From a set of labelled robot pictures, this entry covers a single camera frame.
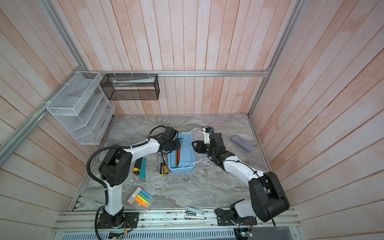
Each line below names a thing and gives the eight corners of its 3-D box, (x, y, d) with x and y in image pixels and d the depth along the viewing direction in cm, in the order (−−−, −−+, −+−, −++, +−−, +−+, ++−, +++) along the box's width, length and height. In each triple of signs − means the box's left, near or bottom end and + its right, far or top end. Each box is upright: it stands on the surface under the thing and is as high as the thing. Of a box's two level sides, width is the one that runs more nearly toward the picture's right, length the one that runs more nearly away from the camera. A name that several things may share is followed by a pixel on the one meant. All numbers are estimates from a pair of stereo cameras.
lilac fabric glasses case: (229, 141, 107) (230, 138, 104) (232, 136, 110) (234, 133, 107) (249, 153, 100) (251, 150, 98) (253, 147, 103) (255, 144, 101)
